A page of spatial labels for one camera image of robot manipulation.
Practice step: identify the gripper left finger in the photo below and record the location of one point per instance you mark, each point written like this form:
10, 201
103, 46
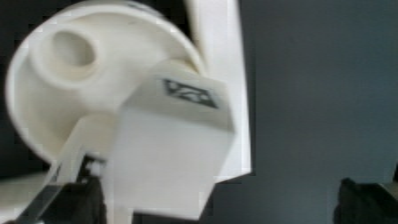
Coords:
69, 203

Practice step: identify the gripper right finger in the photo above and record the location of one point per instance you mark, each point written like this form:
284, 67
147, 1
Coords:
366, 203

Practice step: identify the white round stool seat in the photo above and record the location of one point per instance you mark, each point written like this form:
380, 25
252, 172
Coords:
80, 64

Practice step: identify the white front fence bar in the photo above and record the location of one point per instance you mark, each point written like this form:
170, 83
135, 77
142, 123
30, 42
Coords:
17, 192

